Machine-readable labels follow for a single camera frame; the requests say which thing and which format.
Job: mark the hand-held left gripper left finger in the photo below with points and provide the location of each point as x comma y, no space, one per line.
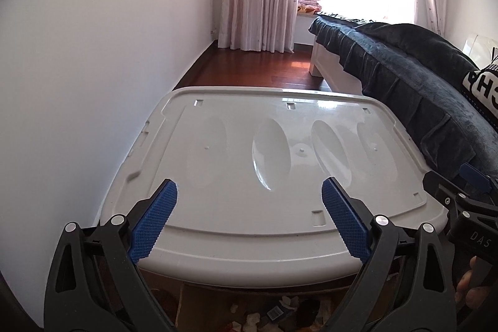
155,223

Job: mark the white bed frame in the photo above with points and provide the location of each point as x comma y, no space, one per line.
330,67

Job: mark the bed with dark blanket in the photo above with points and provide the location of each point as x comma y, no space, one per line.
408,71

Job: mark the white headboard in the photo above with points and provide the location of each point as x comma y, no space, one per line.
480,48

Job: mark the black and white printed pillow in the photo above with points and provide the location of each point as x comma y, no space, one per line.
484,87

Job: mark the brown cardboard box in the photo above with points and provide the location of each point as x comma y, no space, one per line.
202,301

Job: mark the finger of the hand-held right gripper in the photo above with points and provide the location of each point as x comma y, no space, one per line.
476,178
445,192

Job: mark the person's right hand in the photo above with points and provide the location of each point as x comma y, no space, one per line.
480,295

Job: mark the crumpled white tissue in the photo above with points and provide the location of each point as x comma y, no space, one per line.
288,301

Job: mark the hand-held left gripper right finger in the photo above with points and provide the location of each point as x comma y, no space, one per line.
346,223

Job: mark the white plastic storage lid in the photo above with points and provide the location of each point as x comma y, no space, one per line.
233,199

